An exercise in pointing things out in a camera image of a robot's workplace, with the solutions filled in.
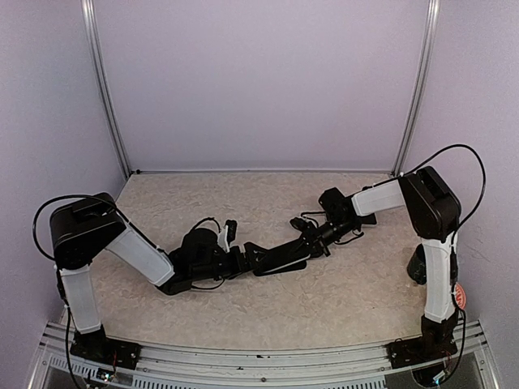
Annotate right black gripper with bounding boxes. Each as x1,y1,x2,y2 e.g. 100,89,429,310
289,217,358,260

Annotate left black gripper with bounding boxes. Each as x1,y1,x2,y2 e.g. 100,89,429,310
191,242,272,282

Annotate black phone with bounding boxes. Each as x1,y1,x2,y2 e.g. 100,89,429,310
260,238,310,271
362,214,377,225

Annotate dark phone case underneath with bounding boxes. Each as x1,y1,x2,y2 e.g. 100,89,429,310
253,260,307,277

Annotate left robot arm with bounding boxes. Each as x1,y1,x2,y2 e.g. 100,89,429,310
36,192,260,361

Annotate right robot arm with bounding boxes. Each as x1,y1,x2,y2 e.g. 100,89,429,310
301,160,469,360

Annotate black cup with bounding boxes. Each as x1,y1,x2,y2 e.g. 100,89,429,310
406,246,427,285

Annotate red white patterned coaster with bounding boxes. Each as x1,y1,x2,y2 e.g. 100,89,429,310
453,282,467,310

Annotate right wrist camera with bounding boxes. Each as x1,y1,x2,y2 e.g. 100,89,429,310
290,217,315,233

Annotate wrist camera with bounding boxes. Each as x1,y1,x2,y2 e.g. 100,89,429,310
217,220,238,253
290,217,315,233

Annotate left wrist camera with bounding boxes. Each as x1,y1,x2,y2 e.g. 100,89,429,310
217,220,238,253

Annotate aluminium front rail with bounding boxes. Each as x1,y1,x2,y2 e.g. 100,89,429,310
24,325,500,388

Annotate right aluminium corner post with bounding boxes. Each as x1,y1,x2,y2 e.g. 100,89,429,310
391,0,441,177

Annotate aluminium corner post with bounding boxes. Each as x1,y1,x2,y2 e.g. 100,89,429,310
80,0,132,180
391,0,441,177

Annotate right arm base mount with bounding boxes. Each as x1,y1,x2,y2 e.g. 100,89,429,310
386,320,457,369

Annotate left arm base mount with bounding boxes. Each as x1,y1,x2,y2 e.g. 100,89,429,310
70,326,141,370

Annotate left aluminium corner post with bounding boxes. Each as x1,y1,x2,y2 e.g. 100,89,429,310
80,0,132,180

